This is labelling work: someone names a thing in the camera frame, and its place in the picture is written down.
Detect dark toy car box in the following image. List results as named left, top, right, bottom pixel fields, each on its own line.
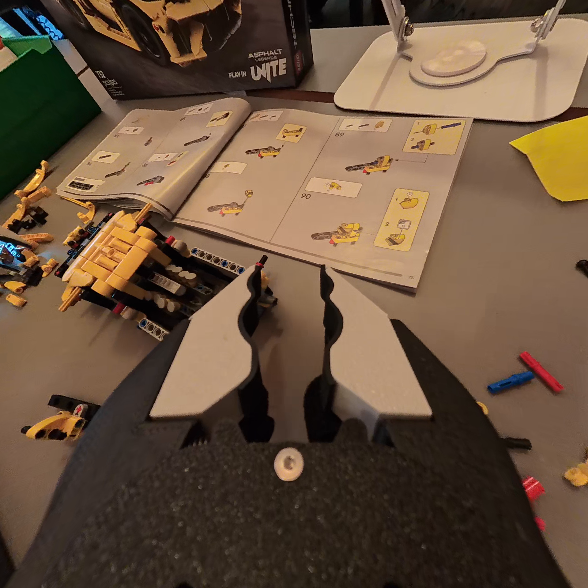
left=55, top=0, right=315, bottom=101

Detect small yellow black brick assembly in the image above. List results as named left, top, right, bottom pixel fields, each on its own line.
left=21, top=394, right=102, bottom=442

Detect wooden white book stand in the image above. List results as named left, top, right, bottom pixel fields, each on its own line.
left=333, top=0, right=588, bottom=124

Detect grey building instruction booklet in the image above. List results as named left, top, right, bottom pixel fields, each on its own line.
left=56, top=97, right=474, bottom=295

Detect yellow black brick car model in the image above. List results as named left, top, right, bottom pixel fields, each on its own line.
left=54, top=202, right=280, bottom=343

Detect scattered small loose bricks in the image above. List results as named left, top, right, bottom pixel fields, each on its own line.
left=475, top=259, right=588, bottom=533

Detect grey desk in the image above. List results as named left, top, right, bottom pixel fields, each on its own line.
left=0, top=14, right=588, bottom=588

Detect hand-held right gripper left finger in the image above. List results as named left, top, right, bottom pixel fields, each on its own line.
left=149, top=264, right=276, bottom=443

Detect yellow paper sheet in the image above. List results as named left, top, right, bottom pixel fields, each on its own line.
left=509, top=115, right=588, bottom=203

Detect pile of yellow panel bricks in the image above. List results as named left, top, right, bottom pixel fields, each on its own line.
left=0, top=160, right=97, bottom=308

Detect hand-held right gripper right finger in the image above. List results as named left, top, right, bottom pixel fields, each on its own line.
left=303, top=266, right=433, bottom=443

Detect dark green plastic bin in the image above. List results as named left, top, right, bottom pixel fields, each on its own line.
left=0, top=34, right=102, bottom=200

